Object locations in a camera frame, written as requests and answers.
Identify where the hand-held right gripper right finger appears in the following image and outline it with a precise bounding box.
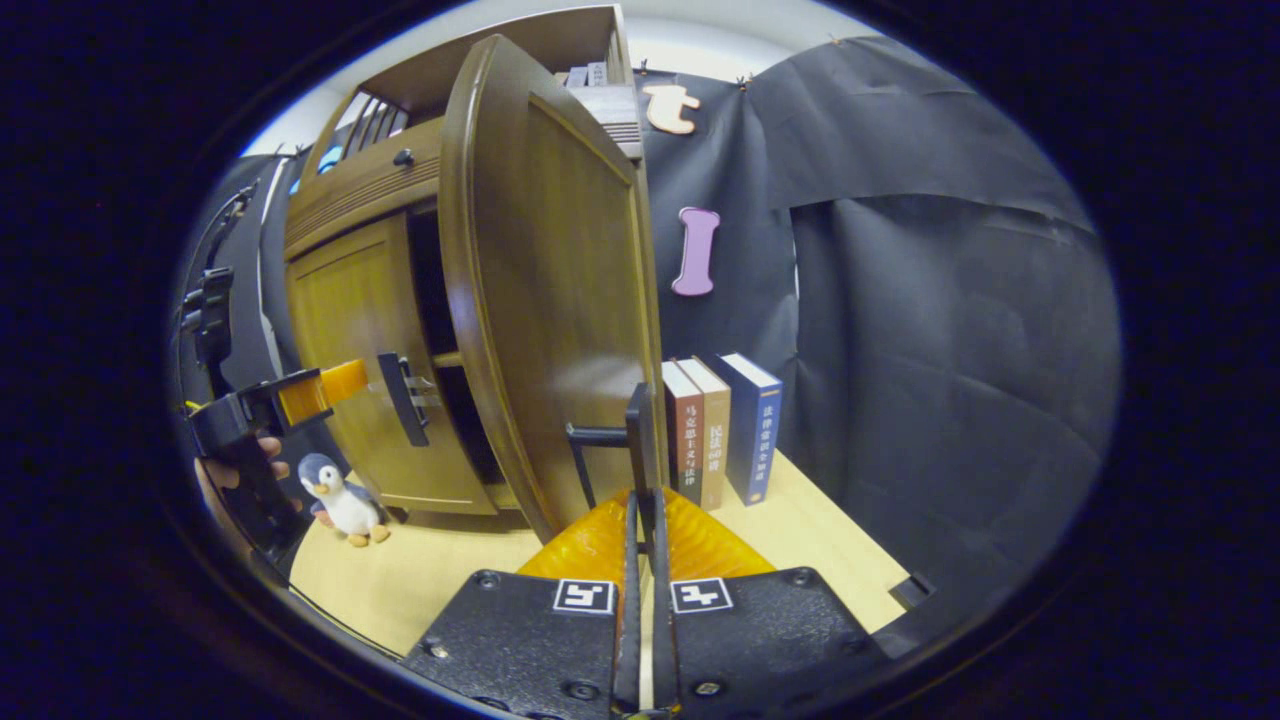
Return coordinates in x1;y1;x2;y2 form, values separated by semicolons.
650;488;891;720

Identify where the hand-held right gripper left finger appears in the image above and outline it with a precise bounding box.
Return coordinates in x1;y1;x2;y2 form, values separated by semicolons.
400;488;643;720

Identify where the wooden cabinet door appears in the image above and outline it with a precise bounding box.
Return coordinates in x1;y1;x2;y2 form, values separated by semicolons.
285;212;501;517
438;35;669;546

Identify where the wooden double-door shoe cabinet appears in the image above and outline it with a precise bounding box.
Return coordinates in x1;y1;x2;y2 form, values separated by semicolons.
283;5;671;546

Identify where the penguin plush toy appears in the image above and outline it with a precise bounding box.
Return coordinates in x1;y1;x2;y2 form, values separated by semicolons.
298;453;391;548

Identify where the tan hardcover book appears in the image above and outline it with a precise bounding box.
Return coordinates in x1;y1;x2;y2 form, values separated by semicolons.
680;356;733;513

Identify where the blue hardcover book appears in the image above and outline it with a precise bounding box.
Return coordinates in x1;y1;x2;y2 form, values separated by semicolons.
715;352;784;507

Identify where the brown hardcover book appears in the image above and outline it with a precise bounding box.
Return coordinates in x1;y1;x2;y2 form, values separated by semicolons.
662;360;707;507

